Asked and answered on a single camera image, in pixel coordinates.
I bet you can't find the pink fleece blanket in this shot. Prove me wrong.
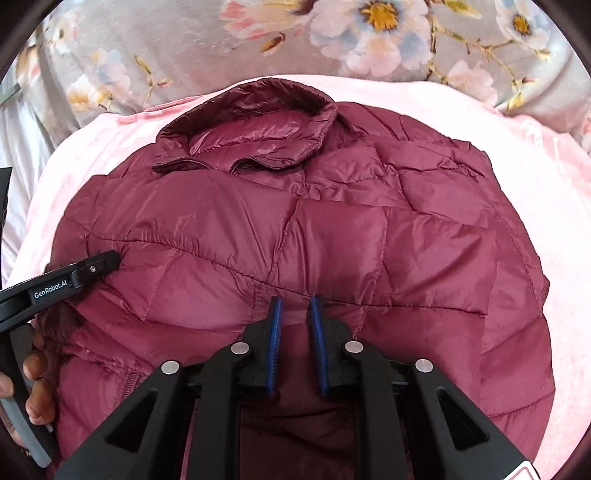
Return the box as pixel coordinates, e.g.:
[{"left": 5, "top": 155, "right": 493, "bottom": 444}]
[{"left": 2, "top": 74, "right": 591, "bottom": 480}]

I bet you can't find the person's left hand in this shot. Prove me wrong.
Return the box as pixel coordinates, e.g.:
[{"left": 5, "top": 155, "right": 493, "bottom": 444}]
[{"left": 22, "top": 322, "right": 57, "bottom": 421}]

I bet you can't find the maroon quilted down jacket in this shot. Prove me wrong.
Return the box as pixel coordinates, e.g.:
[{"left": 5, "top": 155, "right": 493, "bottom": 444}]
[{"left": 34, "top": 78, "right": 555, "bottom": 480}]

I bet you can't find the grey floral bed sheet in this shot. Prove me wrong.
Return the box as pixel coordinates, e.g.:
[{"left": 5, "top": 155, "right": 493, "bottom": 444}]
[{"left": 0, "top": 0, "right": 591, "bottom": 287}]

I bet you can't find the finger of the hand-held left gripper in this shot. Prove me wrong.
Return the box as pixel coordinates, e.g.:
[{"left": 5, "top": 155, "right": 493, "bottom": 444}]
[{"left": 76, "top": 250, "right": 122, "bottom": 289}]

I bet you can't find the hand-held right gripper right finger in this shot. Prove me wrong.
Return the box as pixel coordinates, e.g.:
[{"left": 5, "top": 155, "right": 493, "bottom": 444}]
[{"left": 308, "top": 294, "right": 541, "bottom": 480}]

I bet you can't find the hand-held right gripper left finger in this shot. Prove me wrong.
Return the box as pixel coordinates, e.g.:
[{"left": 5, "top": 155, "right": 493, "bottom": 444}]
[{"left": 55, "top": 295, "right": 283, "bottom": 480}]

